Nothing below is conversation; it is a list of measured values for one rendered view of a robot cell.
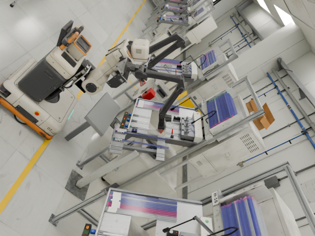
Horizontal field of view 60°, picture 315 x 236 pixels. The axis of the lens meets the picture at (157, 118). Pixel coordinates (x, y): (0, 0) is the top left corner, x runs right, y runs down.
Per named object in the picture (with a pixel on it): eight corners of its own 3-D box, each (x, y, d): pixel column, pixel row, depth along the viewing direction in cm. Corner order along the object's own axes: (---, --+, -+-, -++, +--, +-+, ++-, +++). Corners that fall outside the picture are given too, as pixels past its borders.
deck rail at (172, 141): (126, 136, 276) (127, 130, 272) (126, 134, 278) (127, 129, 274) (196, 148, 277) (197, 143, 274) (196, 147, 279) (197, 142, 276)
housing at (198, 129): (191, 147, 279) (195, 136, 272) (191, 121, 321) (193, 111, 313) (199, 148, 280) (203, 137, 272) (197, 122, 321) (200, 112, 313)
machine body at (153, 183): (98, 179, 312) (139, 155, 288) (111, 142, 371) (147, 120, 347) (135, 211, 337) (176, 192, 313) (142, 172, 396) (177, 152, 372)
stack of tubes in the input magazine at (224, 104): (209, 128, 267) (234, 114, 257) (206, 102, 310) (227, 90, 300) (216, 136, 272) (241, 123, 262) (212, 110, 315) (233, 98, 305)
